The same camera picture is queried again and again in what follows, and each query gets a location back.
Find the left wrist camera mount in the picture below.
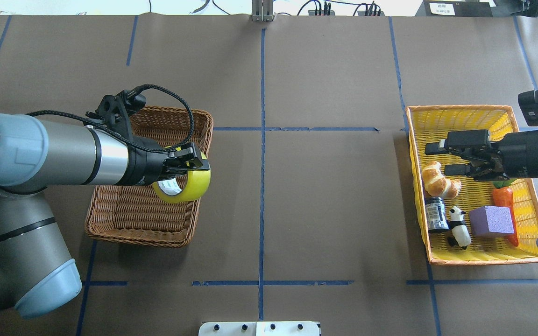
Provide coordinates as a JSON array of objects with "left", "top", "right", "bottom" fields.
[{"left": 85, "top": 90, "right": 147, "bottom": 142}]

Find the black box with label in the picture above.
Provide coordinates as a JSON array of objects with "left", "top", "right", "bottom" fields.
[{"left": 415, "top": 0, "right": 493, "bottom": 18}]

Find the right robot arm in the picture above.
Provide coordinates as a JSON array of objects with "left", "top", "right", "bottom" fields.
[{"left": 425, "top": 129, "right": 538, "bottom": 182}]

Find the white mounting plate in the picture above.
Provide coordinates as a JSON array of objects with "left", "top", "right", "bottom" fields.
[{"left": 198, "top": 321, "right": 322, "bottom": 336}]

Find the small black jar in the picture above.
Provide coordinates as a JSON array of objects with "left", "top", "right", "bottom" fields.
[{"left": 425, "top": 196, "right": 450, "bottom": 234}]

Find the yellow packing tape roll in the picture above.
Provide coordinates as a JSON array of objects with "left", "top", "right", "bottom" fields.
[{"left": 152, "top": 170, "right": 211, "bottom": 204}]

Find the yellow orange-rimmed basket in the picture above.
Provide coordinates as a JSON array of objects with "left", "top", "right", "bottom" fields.
[{"left": 406, "top": 105, "right": 538, "bottom": 266}]

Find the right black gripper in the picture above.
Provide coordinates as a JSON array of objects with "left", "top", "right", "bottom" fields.
[{"left": 425, "top": 130, "right": 538, "bottom": 182}]

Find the toy croissant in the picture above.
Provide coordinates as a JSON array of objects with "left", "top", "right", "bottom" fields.
[{"left": 421, "top": 161, "right": 462, "bottom": 199}]

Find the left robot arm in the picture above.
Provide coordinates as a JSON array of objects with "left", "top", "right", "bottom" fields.
[{"left": 0, "top": 113, "right": 211, "bottom": 319}]

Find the brown wicker basket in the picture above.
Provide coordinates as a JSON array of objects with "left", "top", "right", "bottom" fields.
[{"left": 84, "top": 106, "right": 201, "bottom": 247}]

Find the black power strip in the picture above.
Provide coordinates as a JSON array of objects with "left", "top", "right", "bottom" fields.
[
  {"left": 353, "top": 1, "right": 384, "bottom": 16},
  {"left": 307, "top": 0, "right": 335, "bottom": 16}
]

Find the aluminium frame post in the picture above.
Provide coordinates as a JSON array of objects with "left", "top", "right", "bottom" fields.
[{"left": 251, "top": 0, "right": 275, "bottom": 22}]

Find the purple foam block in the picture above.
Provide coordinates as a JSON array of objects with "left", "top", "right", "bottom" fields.
[{"left": 469, "top": 206, "right": 516, "bottom": 238}]

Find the black braided cable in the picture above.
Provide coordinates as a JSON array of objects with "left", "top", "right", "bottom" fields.
[{"left": 26, "top": 84, "right": 196, "bottom": 154}]

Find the toy carrot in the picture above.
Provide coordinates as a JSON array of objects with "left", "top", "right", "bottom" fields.
[{"left": 492, "top": 179, "right": 519, "bottom": 247}]

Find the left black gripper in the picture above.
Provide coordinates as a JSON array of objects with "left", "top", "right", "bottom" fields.
[{"left": 128, "top": 143, "right": 211, "bottom": 186}]

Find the panda figurine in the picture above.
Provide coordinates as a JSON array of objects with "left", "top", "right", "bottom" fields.
[{"left": 446, "top": 206, "right": 472, "bottom": 250}]

